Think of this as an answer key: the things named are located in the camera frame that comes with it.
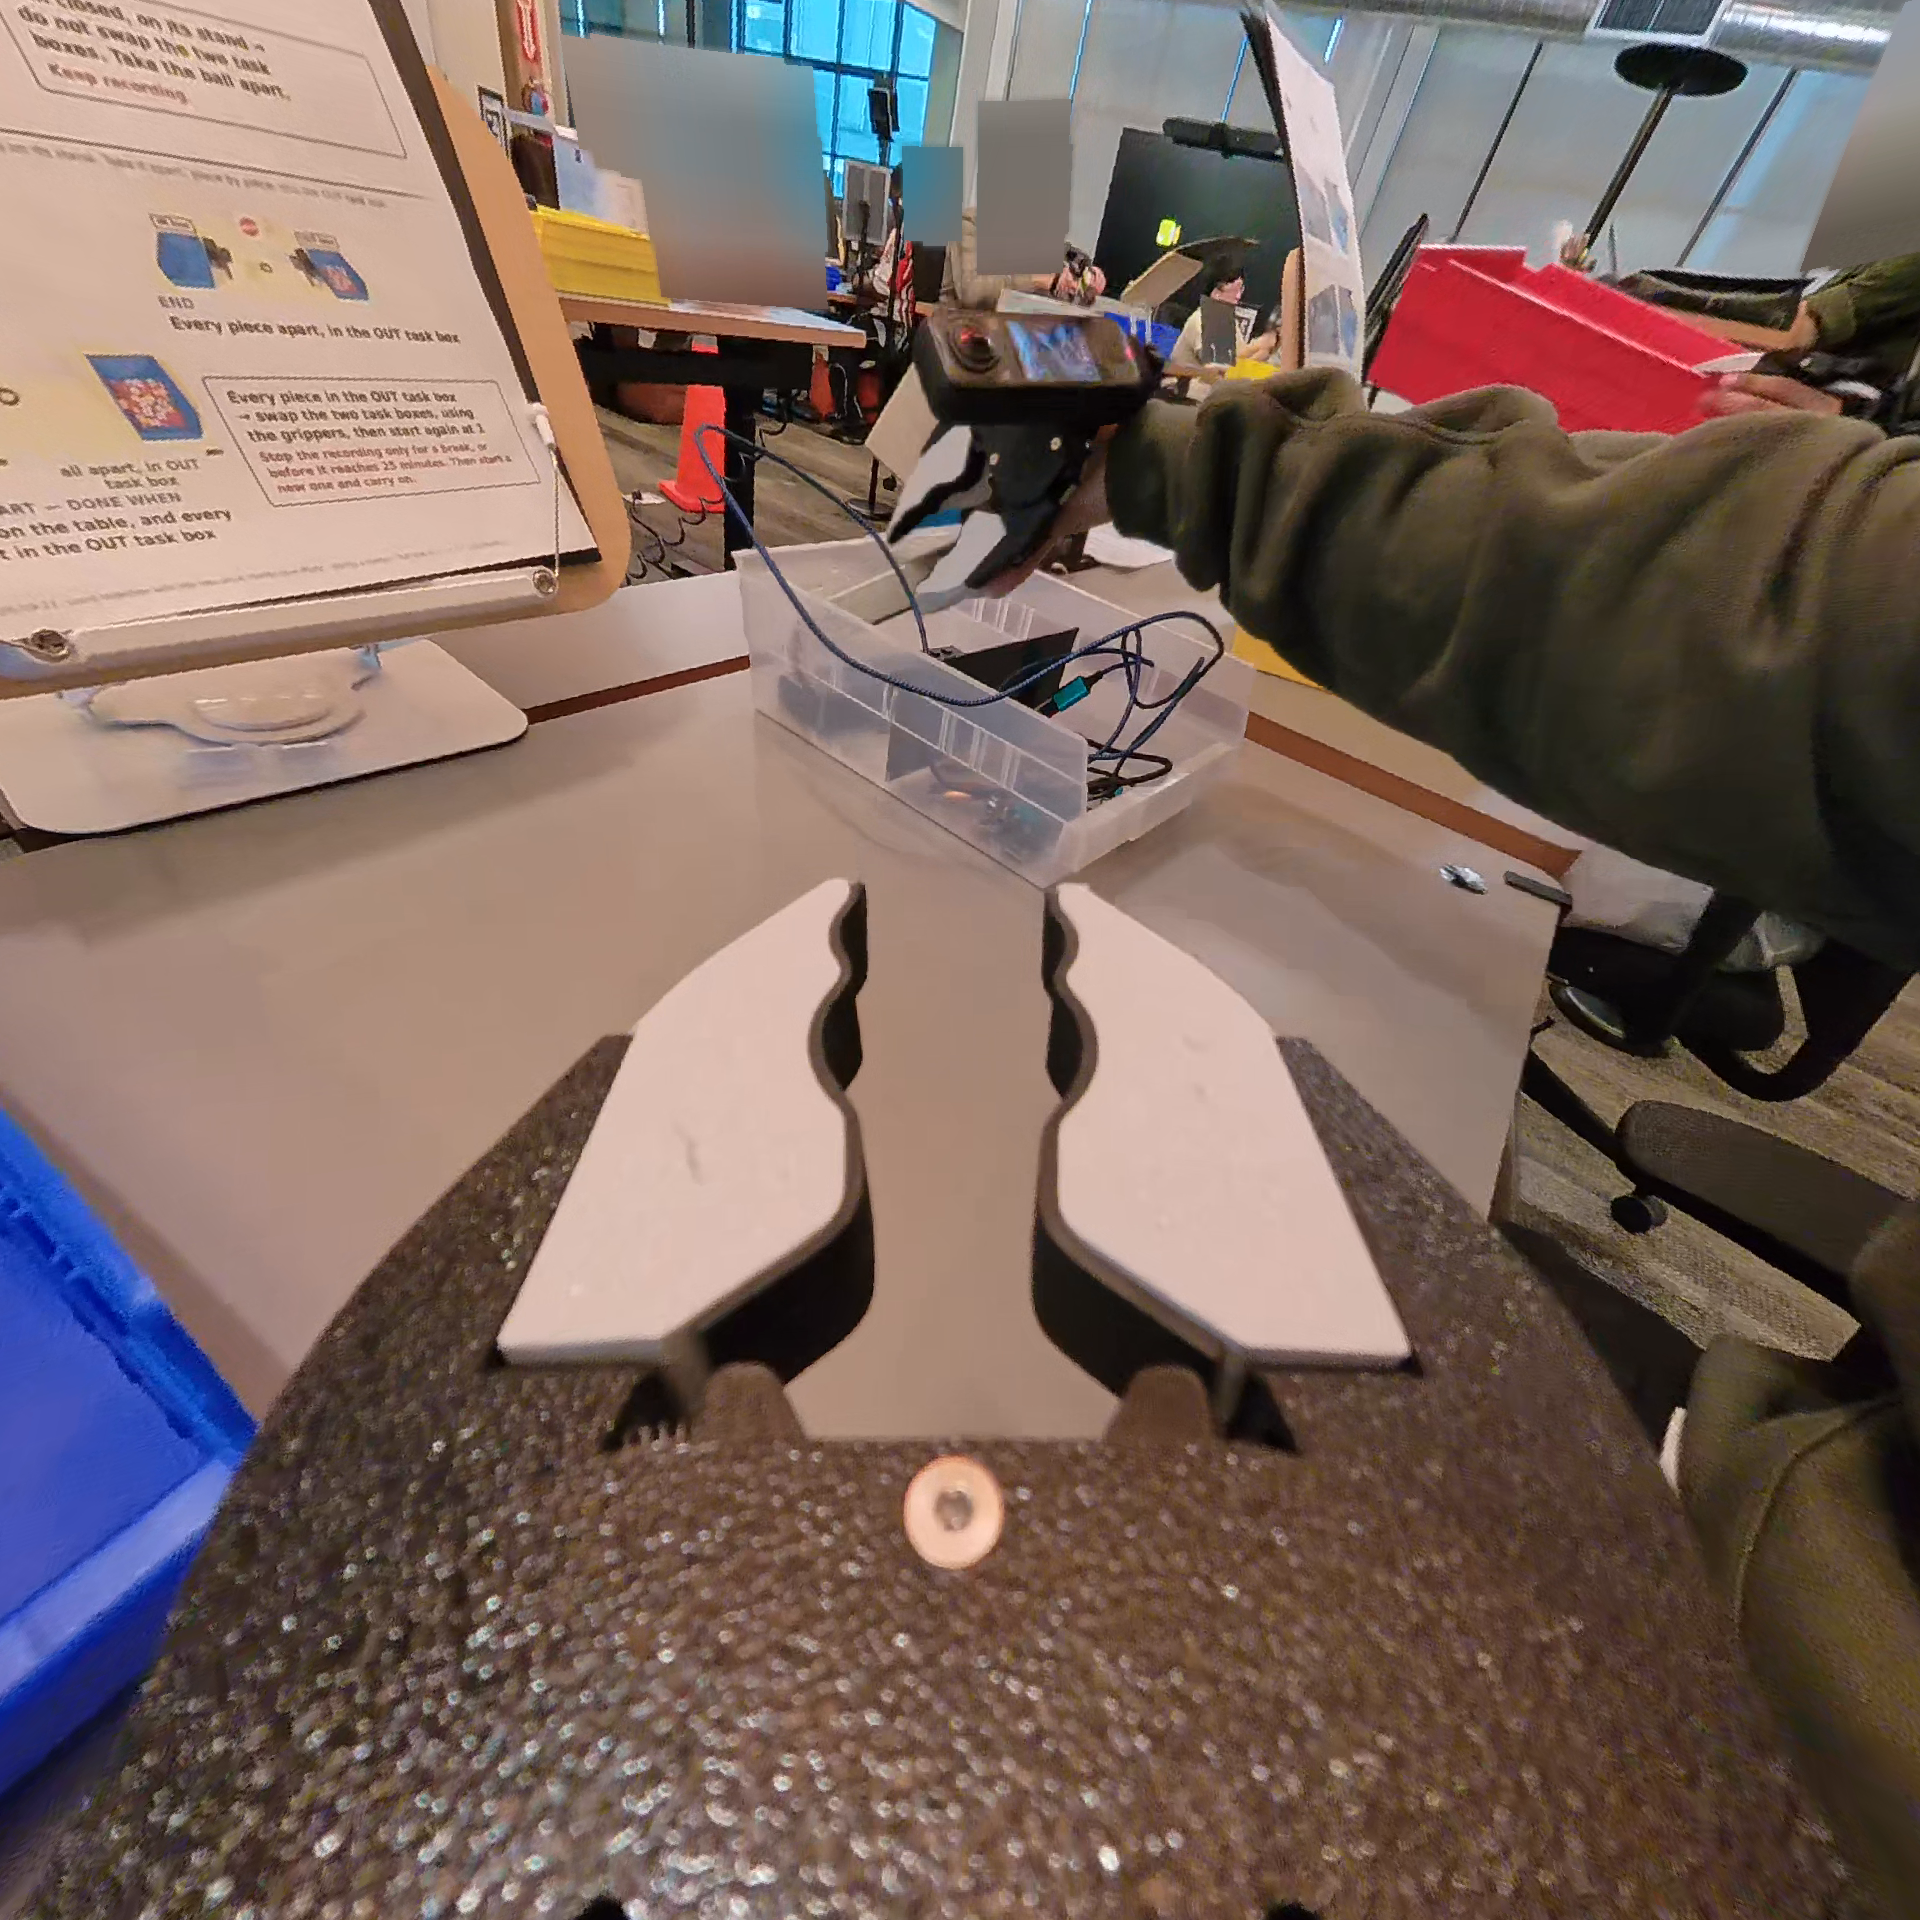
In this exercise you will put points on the clear plastic box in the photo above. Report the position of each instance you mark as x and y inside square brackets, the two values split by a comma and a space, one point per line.
[840, 699]

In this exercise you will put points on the person's right hand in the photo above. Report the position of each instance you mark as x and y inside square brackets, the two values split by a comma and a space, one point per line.
[1085, 504]

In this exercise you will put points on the wooden table black legs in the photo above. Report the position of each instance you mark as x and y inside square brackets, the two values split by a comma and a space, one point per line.
[720, 322]

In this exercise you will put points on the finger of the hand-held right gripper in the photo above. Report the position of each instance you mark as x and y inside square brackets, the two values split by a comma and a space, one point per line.
[983, 563]
[937, 487]

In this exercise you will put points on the small black part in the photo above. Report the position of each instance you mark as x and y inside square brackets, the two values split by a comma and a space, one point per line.
[1538, 887]

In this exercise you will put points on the black office chair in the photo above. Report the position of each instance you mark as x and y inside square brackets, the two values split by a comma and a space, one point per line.
[1755, 1172]

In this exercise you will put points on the stack of yellow bins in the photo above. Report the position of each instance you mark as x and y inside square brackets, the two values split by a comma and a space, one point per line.
[600, 255]

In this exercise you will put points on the white paper sheet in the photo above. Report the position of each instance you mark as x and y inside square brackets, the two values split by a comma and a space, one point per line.
[1125, 552]

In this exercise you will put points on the black wedge-shaped device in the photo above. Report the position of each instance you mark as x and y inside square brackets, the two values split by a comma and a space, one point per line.
[1014, 661]

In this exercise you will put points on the person's green jacket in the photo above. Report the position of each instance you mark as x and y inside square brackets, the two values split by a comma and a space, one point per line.
[1799, 1501]

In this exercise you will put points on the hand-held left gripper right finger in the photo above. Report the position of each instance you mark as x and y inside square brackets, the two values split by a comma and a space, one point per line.
[1201, 1172]

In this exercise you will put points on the black floor lamp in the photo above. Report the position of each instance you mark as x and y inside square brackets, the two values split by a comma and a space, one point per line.
[1681, 67]

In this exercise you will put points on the black monitor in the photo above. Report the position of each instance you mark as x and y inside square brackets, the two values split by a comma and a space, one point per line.
[1185, 188]

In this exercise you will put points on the white tilted panel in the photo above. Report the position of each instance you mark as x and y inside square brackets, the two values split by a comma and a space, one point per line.
[897, 428]

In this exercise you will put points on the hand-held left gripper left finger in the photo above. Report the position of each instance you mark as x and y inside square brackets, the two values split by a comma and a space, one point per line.
[691, 1156]

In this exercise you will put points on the another person's forearm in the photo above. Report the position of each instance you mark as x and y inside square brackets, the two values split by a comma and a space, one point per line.
[1867, 324]

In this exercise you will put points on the blue plastic bin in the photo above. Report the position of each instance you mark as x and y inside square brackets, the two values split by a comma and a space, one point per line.
[89, 1426]

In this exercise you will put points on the white board stand base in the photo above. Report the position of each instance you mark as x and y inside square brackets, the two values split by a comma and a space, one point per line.
[405, 735]

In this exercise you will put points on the red plastic bin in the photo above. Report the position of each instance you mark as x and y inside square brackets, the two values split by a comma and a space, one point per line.
[1529, 340]

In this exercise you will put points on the instruction sheet board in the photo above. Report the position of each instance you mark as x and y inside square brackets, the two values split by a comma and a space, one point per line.
[1328, 196]
[271, 301]

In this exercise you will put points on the person's right forearm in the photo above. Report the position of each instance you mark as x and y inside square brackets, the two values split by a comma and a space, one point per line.
[1501, 599]

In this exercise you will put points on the yellow plastic bin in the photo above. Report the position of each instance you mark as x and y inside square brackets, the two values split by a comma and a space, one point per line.
[1277, 656]

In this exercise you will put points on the grey desk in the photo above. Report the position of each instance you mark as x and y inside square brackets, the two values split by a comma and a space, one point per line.
[375, 974]

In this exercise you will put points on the orange traffic cone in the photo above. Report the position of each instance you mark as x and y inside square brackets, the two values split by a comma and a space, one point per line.
[698, 458]

